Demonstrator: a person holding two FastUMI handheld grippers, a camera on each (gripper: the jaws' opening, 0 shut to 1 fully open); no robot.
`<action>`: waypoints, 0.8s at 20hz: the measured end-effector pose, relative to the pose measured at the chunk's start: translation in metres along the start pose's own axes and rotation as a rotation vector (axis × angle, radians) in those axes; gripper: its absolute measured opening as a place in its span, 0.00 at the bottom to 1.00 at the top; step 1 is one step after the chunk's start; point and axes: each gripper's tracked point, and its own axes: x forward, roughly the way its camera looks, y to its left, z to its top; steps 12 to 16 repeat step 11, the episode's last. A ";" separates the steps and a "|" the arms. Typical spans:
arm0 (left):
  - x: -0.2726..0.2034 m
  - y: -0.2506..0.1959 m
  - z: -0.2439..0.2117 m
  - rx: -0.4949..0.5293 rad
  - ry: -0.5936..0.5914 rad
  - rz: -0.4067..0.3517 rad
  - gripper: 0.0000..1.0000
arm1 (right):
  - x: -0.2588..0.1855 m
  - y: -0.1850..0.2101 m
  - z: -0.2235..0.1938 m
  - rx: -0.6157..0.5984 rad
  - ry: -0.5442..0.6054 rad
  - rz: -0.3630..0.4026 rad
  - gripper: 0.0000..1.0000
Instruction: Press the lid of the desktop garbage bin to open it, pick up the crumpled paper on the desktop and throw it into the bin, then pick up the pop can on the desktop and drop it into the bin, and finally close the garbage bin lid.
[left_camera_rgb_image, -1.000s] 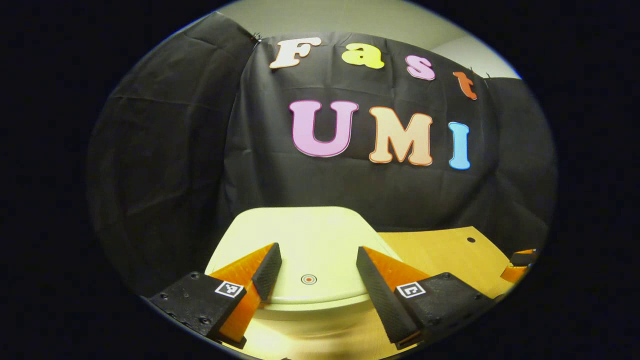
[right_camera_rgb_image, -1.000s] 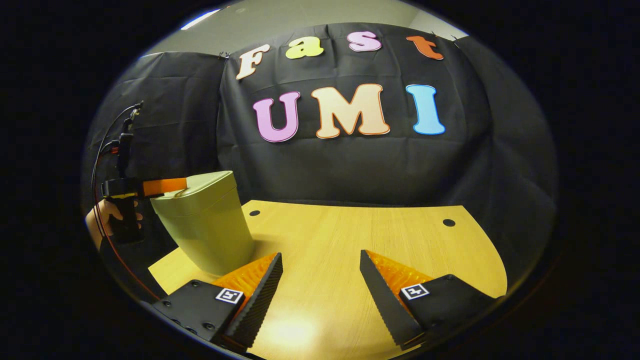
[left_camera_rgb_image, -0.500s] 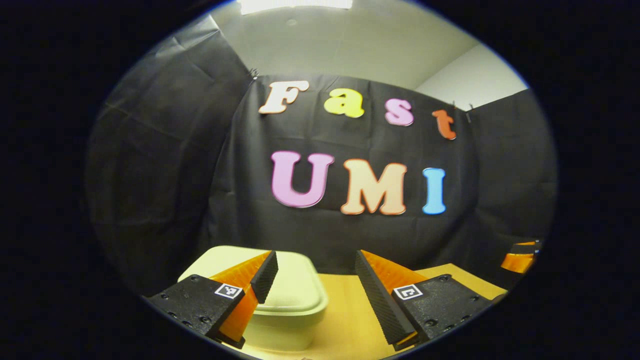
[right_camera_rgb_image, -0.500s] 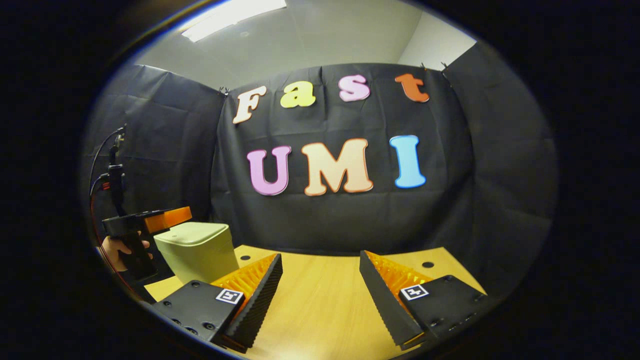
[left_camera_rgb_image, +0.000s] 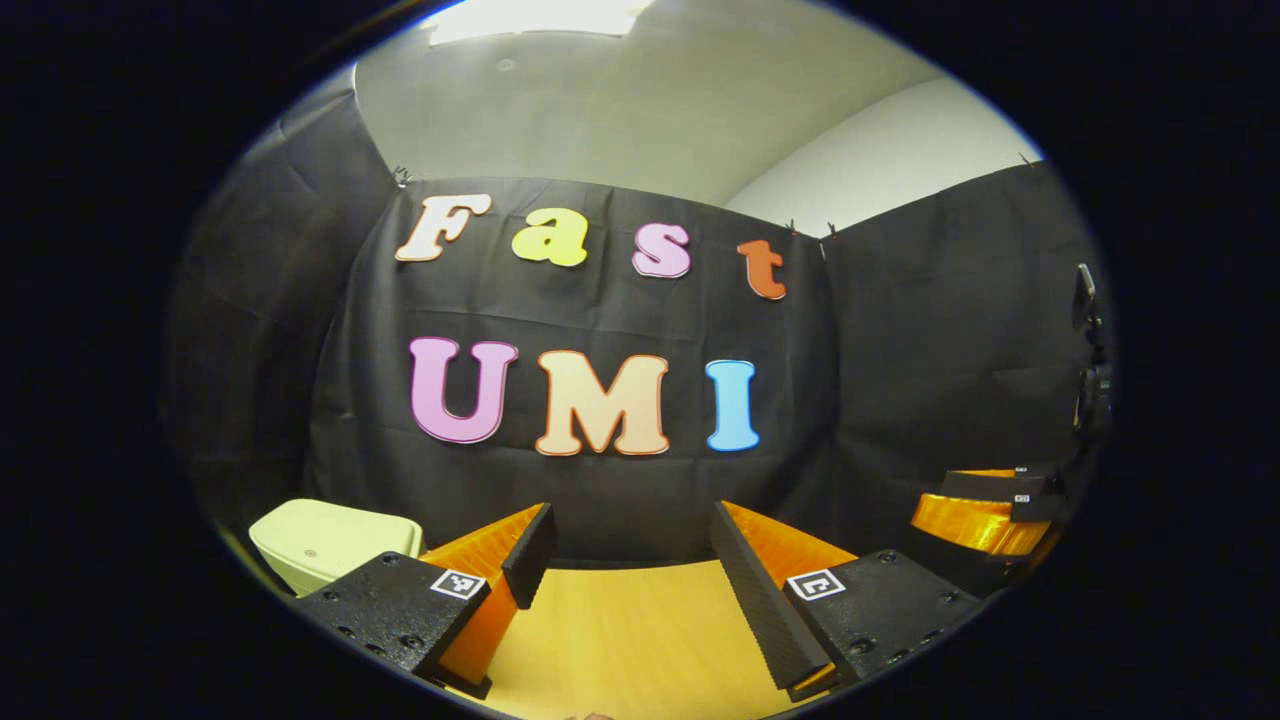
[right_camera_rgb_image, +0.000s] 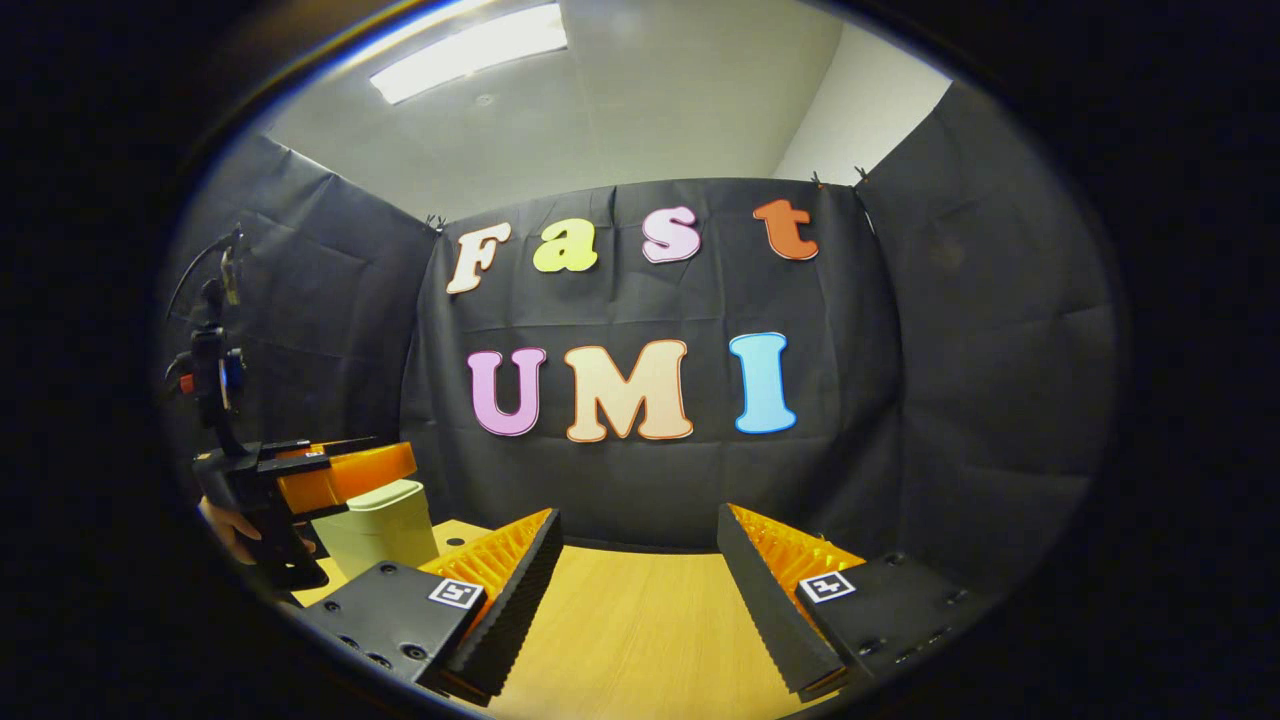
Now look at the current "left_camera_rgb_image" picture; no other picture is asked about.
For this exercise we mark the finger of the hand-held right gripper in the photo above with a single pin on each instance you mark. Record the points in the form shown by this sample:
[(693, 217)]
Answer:
[(1000, 482), (970, 525)]

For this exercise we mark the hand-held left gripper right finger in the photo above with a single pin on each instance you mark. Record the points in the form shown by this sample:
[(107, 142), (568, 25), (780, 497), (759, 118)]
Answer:
[(765, 610)]

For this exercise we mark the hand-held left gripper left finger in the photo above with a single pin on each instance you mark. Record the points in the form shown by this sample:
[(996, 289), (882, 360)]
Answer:
[(395, 605)]

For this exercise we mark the pale green desktop garbage bin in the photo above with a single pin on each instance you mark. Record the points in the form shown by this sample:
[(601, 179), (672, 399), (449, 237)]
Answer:
[(320, 540)]

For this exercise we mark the wooden desktop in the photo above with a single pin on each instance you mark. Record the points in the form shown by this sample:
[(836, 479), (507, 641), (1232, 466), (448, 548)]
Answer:
[(630, 630)]

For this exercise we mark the black backdrop cloth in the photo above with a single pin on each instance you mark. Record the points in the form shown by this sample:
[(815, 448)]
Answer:
[(600, 310)]

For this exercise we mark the ceiling light panel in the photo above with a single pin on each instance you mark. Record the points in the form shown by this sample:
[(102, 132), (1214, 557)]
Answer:
[(540, 18)]

